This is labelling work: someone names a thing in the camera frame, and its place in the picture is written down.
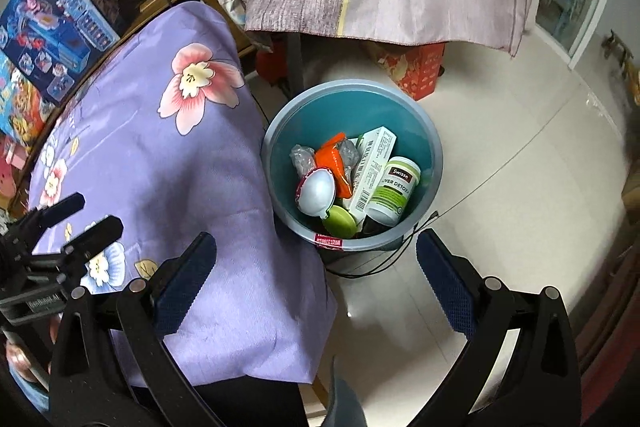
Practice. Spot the red soda can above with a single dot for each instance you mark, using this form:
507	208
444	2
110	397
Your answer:
315	192

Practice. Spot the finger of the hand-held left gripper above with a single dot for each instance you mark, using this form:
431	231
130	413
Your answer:
97	232
60	208

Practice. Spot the white supplement bottle green label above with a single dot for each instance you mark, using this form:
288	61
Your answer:
395	192

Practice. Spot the red patterned box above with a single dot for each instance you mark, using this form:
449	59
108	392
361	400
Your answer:
415	67

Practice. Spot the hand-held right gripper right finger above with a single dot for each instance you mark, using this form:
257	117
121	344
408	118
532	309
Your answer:
447	287

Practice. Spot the pink toy box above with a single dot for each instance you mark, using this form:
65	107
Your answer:
12	162

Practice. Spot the grey metal table leg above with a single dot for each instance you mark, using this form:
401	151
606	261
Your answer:
297	62

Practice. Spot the person's black clothing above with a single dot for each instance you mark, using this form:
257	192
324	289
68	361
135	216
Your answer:
240	402

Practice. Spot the blue toy box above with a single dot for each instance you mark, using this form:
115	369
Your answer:
50	27

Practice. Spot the long white green box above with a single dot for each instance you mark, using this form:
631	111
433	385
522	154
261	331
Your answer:
372	172

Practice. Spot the person's blue jeans leg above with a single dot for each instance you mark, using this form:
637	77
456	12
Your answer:
345	402

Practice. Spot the purple floral tablecloth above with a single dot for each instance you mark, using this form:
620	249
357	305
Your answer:
150	157

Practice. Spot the brown wooden furniture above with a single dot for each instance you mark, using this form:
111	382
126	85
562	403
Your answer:
622	57

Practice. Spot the teal trash bin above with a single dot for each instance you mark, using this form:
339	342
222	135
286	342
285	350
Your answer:
300	117

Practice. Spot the green round lid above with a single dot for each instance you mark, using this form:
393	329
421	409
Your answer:
337	221

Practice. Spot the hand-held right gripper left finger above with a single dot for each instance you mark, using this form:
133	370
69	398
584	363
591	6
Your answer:
182	287

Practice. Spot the orange foil wrapper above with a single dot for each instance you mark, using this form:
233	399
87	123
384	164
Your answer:
330	157

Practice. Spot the clear plastic wrapper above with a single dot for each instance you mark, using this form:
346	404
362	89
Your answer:
302	157

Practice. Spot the person's left hand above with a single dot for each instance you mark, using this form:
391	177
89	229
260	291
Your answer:
20	359

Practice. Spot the colourful cartoon box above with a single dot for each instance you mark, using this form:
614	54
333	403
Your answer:
22	107

